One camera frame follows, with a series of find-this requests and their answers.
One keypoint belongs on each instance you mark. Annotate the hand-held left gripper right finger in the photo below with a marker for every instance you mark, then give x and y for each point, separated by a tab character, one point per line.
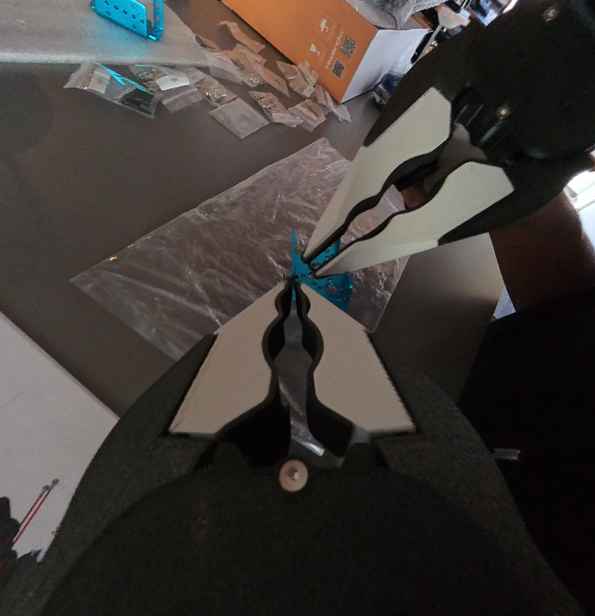
360	385

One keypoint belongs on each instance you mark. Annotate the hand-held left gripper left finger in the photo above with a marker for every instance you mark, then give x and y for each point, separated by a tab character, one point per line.
225	385

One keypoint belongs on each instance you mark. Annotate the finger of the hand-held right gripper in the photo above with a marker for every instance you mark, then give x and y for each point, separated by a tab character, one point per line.
451	202
398	139

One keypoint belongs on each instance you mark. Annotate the blue perforated metal bracket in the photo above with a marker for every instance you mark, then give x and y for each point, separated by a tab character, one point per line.
333	291

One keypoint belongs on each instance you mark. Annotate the person's right forearm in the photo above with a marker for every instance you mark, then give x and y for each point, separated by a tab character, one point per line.
542	260

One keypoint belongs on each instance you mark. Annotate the grey desk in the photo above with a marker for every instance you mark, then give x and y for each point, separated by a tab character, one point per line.
62	168

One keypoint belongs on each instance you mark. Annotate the bright window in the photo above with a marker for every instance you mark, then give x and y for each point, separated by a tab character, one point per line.
591	192

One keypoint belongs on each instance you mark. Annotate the clear plastic bag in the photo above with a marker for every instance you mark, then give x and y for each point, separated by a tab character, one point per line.
182	250

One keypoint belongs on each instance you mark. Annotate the orange cardboard box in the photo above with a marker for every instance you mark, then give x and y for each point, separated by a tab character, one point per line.
288	29

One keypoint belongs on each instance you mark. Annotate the scattered small parts bags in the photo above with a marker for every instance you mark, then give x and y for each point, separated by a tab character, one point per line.
235	115

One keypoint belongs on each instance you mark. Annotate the white instruction manual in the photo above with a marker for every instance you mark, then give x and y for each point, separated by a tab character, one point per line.
38	409

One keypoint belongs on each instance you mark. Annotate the white foam sheet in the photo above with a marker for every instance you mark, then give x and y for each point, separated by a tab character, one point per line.
38	33

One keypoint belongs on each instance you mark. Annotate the blue U-shaped metal bracket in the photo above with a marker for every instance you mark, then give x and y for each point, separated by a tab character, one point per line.
129	17

